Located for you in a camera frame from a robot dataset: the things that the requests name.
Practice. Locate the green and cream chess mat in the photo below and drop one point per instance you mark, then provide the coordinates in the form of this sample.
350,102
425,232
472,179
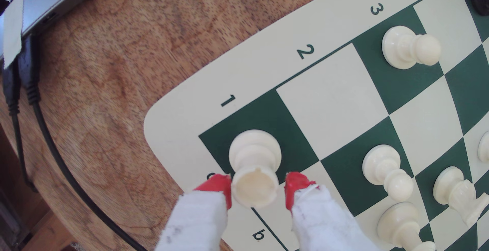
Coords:
332,102

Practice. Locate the white chess rook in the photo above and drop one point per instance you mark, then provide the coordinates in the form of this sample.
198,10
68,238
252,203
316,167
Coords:
254,155

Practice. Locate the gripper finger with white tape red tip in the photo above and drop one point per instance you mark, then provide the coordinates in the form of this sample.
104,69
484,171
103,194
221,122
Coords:
198,220
321,224

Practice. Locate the white chess pawn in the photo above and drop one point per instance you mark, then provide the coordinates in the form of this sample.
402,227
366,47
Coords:
485,147
397,224
401,46
382,167

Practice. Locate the white chess knight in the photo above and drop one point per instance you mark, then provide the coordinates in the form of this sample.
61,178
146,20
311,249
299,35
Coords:
452,190

